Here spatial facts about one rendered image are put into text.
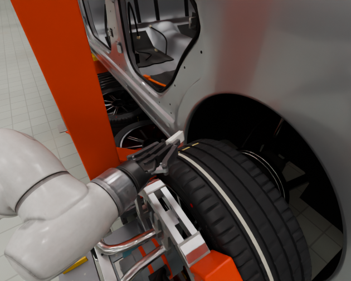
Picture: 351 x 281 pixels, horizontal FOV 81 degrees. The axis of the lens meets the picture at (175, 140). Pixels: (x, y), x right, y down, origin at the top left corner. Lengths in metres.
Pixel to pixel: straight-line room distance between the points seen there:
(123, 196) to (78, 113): 0.51
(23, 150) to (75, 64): 0.42
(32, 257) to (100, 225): 0.09
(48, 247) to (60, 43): 0.58
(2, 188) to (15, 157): 0.05
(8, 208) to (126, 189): 0.19
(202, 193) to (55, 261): 0.35
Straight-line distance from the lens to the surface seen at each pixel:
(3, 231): 2.27
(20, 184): 0.42
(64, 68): 0.79
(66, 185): 0.40
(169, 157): 0.49
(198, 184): 0.58
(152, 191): 0.63
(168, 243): 0.64
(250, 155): 0.95
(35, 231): 0.38
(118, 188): 0.41
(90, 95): 0.84
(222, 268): 0.51
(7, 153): 0.45
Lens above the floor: 1.64
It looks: 42 degrees down
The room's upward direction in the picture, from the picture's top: straight up
